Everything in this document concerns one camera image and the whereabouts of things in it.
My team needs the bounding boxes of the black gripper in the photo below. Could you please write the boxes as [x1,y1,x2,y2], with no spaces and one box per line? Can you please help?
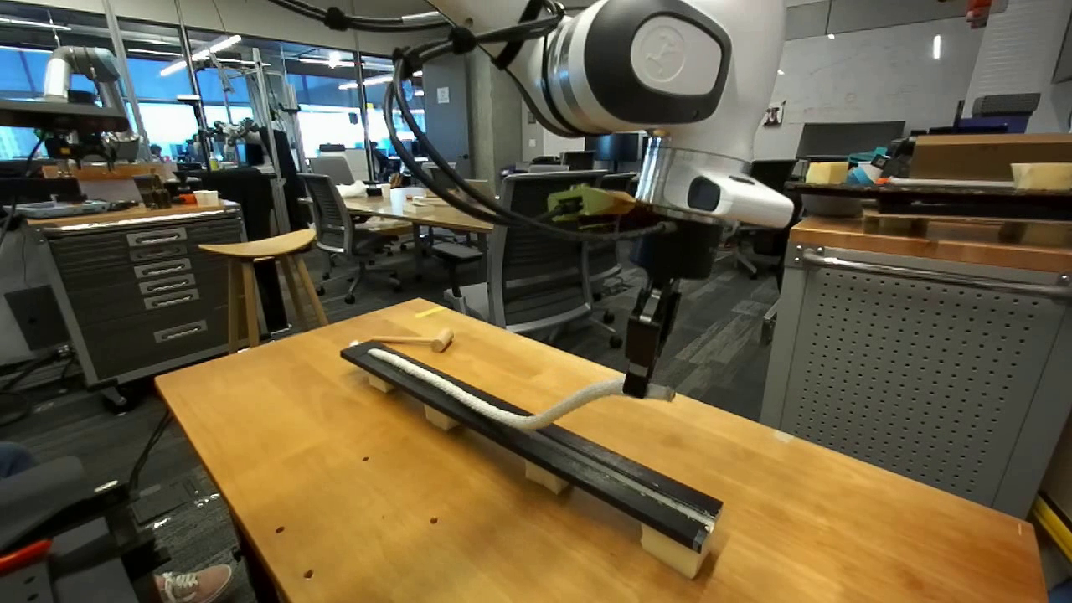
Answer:
[621,217,717,398]

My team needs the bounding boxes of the white rope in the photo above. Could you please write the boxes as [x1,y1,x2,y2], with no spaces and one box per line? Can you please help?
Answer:
[365,345,682,435]

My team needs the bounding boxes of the long black block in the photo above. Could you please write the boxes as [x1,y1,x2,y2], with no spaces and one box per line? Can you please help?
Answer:
[340,338,727,556]

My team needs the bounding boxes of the large wooden support block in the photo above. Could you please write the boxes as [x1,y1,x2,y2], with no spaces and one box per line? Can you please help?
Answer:
[636,518,717,584]

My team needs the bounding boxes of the grey mesh office chair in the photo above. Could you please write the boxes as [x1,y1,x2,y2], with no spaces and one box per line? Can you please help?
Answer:
[484,167,628,355]

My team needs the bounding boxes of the black computer monitor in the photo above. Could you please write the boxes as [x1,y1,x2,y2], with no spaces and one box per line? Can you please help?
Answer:
[583,131,647,175]

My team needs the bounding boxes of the small wooden mallet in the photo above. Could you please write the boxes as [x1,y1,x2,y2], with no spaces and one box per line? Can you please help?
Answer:
[360,326,461,355]

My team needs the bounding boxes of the beige tape roll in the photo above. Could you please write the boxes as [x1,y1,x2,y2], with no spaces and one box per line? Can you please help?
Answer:
[806,159,853,192]

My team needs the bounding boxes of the wooden meeting table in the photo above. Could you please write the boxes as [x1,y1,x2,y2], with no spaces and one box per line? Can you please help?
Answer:
[340,179,500,237]

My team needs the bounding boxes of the blue tool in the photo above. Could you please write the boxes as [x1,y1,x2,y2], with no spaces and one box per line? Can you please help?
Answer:
[845,144,914,192]

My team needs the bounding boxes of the large dark display screen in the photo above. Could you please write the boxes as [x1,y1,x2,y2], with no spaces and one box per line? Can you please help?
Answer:
[793,117,913,165]

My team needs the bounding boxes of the black shelf tray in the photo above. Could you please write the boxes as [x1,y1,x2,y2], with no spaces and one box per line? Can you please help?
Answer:
[784,176,1072,223]

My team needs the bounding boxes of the dark office chair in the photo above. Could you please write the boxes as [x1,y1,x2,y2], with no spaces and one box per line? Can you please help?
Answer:
[299,171,416,309]

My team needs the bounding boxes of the wooden box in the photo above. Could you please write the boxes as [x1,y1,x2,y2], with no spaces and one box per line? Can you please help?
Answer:
[909,131,1072,185]

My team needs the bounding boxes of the wooden stool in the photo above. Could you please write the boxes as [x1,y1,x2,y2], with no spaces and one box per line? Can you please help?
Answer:
[197,223,332,352]

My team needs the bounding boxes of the cream tape roll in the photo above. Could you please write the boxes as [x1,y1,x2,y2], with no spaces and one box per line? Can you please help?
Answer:
[1010,159,1072,195]

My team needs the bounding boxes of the person's shoe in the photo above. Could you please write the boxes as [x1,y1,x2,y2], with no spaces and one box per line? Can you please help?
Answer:
[150,560,237,603]

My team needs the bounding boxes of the grey drawer cabinet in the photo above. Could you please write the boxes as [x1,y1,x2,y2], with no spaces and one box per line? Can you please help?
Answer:
[27,198,252,388]

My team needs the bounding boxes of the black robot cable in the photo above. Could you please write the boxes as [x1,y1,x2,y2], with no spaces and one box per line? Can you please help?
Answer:
[264,0,674,245]

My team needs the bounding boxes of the red handled tool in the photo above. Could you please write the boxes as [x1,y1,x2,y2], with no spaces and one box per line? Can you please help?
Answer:
[0,538,53,578]

